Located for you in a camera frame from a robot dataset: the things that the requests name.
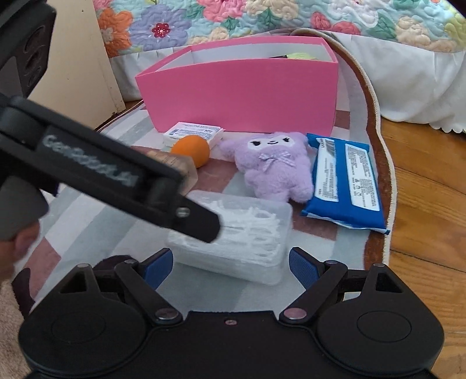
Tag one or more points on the person's left hand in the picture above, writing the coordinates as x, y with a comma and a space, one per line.
20, 251

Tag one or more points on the blue wet wipes packet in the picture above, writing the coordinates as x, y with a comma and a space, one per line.
349, 182

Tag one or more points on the pink cardboard box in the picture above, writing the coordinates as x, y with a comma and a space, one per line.
236, 98

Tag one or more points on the white cotton pad pack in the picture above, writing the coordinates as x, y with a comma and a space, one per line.
193, 132

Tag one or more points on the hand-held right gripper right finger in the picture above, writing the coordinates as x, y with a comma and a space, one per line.
302, 266

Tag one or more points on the orange makeup sponge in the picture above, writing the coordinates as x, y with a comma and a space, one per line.
191, 151

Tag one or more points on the green yarn ball black label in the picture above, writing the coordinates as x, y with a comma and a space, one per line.
302, 55

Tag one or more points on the beige perfume bottle gold cap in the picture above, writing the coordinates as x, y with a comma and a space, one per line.
189, 175

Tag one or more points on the beige furniture panel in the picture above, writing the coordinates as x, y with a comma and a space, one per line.
80, 65

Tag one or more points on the beige fluffy cloth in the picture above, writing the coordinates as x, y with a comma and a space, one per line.
9, 328

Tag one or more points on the clear plastic floss pick box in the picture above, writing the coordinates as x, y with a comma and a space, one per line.
251, 237

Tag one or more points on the purple plush toy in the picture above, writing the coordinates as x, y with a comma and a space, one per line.
269, 171

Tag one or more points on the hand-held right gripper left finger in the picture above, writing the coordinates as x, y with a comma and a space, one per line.
159, 264

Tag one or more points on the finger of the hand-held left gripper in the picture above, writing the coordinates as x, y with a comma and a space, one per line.
198, 222

